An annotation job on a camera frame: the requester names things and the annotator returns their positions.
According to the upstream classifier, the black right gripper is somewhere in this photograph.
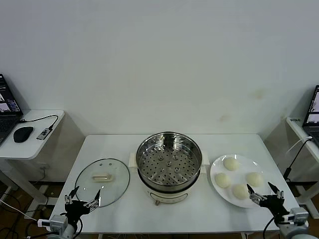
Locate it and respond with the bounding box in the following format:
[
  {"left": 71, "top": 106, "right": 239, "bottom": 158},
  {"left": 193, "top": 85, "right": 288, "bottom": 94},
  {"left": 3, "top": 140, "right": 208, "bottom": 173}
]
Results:
[{"left": 246, "top": 182, "right": 290, "bottom": 222}]

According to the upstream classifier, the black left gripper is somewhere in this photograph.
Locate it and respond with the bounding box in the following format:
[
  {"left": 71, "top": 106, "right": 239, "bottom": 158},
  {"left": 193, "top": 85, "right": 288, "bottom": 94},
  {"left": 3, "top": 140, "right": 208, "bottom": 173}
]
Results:
[{"left": 64, "top": 186, "right": 102, "bottom": 225}]

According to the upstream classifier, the white steamed baozi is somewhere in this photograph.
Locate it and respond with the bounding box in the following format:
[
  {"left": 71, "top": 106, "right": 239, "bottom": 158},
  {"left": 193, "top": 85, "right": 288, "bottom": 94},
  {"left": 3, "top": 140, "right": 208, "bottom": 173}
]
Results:
[
  {"left": 232, "top": 183, "right": 250, "bottom": 200},
  {"left": 223, "top": 157, "right": 240, "bottom": 172},
  {"left": 245, "top": 172, "right": 264, "bottom": 187},
  {"left": 214, "top": 172, "right": 231, "bottom": 189}
]

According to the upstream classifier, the glass lid with cream handle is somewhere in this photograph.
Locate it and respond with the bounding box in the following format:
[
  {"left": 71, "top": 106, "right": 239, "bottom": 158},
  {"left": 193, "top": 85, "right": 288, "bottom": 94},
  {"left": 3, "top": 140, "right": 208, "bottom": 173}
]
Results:
[{"left": 74, "top": 158, "right": 131, "bottom": 208}]

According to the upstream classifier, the perforated stainless steel steamer basket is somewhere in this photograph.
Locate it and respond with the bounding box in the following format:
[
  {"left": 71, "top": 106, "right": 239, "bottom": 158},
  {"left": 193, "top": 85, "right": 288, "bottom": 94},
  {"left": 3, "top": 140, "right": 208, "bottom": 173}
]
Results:
[{"left": 129, "top": 131, "right": 209, "bottom": 192}]

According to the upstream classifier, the white round plate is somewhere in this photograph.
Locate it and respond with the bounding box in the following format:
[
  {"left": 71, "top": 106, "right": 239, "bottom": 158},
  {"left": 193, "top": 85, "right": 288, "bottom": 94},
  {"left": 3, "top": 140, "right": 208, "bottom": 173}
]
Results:
[{"left": 209, "top": 154, "right": 272, "bottom": 209}]

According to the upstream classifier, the white side table with label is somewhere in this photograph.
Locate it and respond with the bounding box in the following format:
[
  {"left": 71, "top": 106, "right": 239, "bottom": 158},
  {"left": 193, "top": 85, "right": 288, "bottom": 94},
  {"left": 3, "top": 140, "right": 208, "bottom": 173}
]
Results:
[{"left": 285, "top": 116, "right": 319, "bottom": 207}]

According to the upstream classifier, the white side table with mouse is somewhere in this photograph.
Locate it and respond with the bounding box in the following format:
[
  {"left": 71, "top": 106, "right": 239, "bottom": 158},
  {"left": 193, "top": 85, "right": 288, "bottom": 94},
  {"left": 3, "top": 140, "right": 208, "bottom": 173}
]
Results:
[{"left": 0, "top": 110, "right": 66, "bottom": 207}]

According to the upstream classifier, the grey usb hub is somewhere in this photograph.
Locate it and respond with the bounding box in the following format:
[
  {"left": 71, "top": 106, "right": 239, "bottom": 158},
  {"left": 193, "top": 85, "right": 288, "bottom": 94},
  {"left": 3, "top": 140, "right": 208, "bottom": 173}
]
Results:
[{"left": 36, "top": 126, "right": 53, "bottom": 140}]

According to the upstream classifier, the cream electric cooking pot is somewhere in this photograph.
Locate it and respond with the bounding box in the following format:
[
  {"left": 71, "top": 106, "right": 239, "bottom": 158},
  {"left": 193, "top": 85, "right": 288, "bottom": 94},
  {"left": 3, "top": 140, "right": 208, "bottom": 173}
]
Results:
[{"left": 136, "top": 165, "right": 207, "bottom": 206}]

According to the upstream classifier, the black computer mouse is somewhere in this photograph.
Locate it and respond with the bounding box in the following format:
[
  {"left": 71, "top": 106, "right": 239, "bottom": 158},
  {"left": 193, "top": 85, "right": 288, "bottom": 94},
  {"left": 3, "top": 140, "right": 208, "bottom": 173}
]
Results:
[{"left": 13, "top": 126, "right": 34, "bottom": 143}]

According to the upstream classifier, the black laptop beside mouse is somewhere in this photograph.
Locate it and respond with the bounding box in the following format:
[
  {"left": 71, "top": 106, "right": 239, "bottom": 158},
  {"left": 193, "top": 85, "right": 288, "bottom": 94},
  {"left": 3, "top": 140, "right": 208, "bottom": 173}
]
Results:
[{"left": 0, "top": 73, "right": 24, "bottom": 146}]

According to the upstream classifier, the black laptop power cable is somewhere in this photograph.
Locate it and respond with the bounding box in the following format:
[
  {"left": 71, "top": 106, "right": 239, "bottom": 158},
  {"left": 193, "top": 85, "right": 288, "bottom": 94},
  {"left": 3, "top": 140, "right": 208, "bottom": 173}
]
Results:
[{"left": 284, "top": 138, "right": 314, "bottom": 183}]

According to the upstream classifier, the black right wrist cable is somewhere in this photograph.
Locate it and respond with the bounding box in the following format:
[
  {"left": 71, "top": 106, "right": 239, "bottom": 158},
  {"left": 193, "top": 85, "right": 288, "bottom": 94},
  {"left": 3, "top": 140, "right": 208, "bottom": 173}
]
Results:
[{"left": 263, "top": 216, "right": 276, "bottom": 239}]

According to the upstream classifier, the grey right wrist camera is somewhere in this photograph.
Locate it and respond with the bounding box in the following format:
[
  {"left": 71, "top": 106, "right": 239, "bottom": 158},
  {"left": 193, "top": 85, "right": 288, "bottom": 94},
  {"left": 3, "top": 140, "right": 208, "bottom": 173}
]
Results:
[{"left": 289, "top": 208, "right": 310, "bottom": 226}]

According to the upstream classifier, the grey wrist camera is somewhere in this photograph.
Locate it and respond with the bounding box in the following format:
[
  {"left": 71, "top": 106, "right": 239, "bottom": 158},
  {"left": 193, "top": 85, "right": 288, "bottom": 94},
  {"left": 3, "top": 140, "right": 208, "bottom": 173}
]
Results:
[
  {"left": 289, "top": 208, "right": 310, "bottom": 226},
  {"left": 37, "top": 215, "right": 68, "bottom": 232}
]

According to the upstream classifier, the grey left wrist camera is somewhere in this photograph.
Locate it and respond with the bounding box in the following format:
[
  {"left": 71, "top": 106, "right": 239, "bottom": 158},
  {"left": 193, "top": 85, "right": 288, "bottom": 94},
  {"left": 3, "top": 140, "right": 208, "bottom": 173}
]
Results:
[{"left": 37, "top": 215, "right": 68, "bottom": 232}]

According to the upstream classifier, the white laptop cable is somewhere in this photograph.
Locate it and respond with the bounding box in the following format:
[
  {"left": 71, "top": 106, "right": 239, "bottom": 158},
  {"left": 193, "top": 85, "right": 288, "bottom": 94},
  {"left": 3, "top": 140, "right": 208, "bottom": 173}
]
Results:
[{"left": 286, "top": 135, "right": 313, "bottom": 154}]

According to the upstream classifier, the white floor cable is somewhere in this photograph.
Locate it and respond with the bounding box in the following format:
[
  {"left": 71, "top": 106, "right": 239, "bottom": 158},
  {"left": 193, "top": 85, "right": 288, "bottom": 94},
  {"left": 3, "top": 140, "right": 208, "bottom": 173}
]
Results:
[{"left": 0, "top": 199, "right": 39, "bottom": 222}]

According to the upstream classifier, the black laptop with two cables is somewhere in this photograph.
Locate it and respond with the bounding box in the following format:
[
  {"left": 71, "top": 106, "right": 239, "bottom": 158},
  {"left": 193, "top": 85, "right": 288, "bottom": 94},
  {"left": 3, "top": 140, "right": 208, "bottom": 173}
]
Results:
[{"left": 302, "top": 85, "right": 319, "bottom": 145}]

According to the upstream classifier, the black usb hub cable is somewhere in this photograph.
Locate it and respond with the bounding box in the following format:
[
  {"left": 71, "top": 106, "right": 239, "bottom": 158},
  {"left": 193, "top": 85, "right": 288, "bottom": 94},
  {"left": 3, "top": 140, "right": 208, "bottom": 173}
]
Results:
[{"left": 18, "top": 115, "right": 59, "bottom": 130}]

